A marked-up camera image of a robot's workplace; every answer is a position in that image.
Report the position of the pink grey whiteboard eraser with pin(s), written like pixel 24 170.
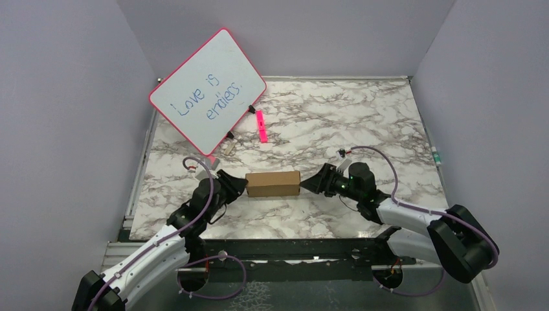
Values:
pixel 213 162

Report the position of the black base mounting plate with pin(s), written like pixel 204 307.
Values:
pixel 289 260

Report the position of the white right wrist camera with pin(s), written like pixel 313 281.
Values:
pixel 344 164

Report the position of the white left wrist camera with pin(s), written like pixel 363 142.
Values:
pixel 201 172

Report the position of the aluminium frame rail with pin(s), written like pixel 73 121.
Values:
pixel 418 286

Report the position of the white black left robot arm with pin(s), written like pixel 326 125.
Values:
pixel 119 287

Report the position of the green white glue stick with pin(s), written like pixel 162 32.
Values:
pixel 436 156

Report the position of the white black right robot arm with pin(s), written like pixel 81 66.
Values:
pixel 452 238

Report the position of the pink marker pen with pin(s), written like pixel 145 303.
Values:
pixel 261 126

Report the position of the brown cardboard box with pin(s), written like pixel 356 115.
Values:
pixel 273 184

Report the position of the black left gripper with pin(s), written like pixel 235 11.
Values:
pixel 235 185

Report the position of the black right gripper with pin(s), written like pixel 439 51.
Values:
pixel 323 180

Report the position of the pink-framed whiteboard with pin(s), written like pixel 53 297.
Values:
pixel 210 92

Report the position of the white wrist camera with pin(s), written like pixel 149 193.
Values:
pixel 344 164
pixel 201 172

